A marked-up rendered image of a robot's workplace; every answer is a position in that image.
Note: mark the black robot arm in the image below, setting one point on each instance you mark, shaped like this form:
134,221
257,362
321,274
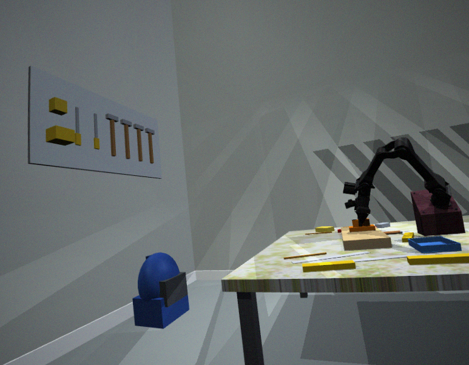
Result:
435,184

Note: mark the blue rectangular tray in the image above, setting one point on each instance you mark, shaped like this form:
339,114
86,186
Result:
434,244

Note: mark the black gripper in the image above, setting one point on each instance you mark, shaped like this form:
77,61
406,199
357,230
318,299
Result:
362,209

